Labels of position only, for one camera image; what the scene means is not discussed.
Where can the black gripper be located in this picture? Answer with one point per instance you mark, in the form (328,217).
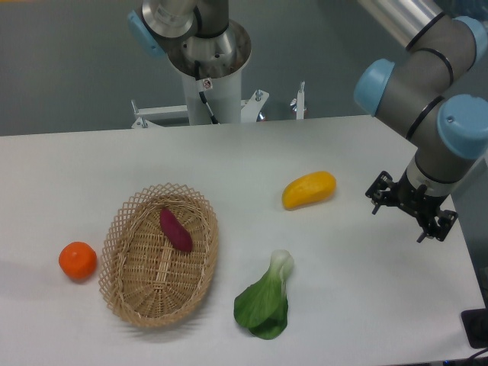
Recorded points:
(435,223)

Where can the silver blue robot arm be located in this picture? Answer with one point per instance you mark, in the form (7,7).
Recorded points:
(209,51)

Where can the yellow mango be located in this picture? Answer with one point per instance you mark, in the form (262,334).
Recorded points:
(308,189)

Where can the black device at edge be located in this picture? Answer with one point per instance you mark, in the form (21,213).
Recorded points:
(475,326)

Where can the green bok choy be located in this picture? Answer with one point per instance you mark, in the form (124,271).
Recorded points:
(262,307)

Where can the purple sweet potato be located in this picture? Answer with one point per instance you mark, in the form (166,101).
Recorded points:
(175,232)

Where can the woven wicker basket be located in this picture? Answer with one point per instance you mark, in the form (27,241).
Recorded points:
(144,279)

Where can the orange tangerine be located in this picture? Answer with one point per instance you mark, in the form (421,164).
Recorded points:
(78,261)

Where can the white clamp post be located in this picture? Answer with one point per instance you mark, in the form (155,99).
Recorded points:
(298,104)

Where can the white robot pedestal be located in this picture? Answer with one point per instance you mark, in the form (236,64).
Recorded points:
(208,101)

